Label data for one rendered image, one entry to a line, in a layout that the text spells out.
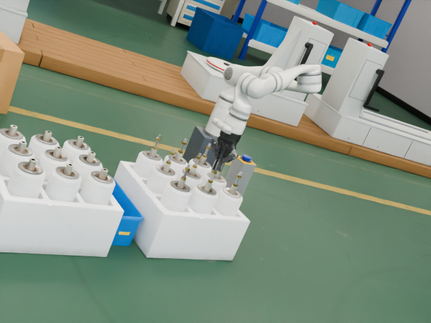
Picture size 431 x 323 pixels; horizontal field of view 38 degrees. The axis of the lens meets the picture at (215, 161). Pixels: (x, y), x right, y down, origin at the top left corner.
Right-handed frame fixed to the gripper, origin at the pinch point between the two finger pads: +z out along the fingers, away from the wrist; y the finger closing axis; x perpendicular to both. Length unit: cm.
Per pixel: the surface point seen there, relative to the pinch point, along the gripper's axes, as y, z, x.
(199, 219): -6.8, 18.3, 5.7
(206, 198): -3.7, 11.5, 2.9
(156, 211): 0.4, 19.0, 19.7
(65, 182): 6, 11, 56
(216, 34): 331, 15, -315
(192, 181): 7.6, 11.2, 0.5
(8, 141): 31, 11, 63
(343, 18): 304, -48, -478
